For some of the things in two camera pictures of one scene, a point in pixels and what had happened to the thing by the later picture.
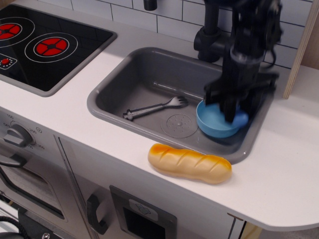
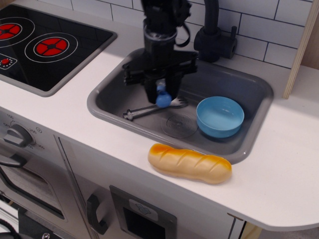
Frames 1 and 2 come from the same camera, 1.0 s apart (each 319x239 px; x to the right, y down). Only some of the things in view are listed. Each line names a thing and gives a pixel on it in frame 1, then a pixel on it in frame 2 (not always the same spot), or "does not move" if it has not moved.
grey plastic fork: x=173 y=101 does not move
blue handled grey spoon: x=240 y=120 to x=163 y=99
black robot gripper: x=242 y=78 to x=160 y=60
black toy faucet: x=208 y=42 does not move
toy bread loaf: x=212 y=169 does not move
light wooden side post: x=301 y=49 does not move
